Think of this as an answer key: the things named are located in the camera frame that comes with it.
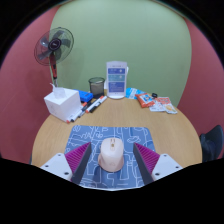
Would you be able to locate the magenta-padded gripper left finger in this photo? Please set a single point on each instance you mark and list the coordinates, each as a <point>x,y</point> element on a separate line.
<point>76,159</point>

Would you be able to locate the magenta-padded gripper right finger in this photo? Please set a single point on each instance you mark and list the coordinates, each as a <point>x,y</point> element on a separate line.
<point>148,159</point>

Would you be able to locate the cream white computer mouse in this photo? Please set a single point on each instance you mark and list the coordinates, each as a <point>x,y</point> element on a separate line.
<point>111,156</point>

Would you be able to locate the blue patterned mouse pad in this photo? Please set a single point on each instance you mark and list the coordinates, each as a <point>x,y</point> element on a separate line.
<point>100,133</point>

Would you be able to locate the white marker red cap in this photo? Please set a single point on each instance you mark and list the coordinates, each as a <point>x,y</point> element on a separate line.
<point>94,105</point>
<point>77,113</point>

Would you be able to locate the white tissue box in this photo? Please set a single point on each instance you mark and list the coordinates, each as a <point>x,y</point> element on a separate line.
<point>61,105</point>

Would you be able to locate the white and orange snack packet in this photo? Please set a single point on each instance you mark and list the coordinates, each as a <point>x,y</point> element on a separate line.
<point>163,105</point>

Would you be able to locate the blue whiteboard eraser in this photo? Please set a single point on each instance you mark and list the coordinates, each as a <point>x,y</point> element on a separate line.
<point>86,96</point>

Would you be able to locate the small black object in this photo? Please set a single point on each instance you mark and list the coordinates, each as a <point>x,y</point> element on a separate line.
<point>154,95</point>

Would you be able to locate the black office chair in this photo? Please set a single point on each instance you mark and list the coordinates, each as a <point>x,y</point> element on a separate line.
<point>213,143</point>

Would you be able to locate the light blue packet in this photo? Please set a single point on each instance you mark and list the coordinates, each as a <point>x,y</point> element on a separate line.
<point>132,92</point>

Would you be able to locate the dark mesh pen cup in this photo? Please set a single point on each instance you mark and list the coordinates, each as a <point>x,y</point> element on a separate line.
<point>96,87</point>

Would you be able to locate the black standing fan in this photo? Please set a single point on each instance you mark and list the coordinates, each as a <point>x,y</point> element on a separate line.
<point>54,44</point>

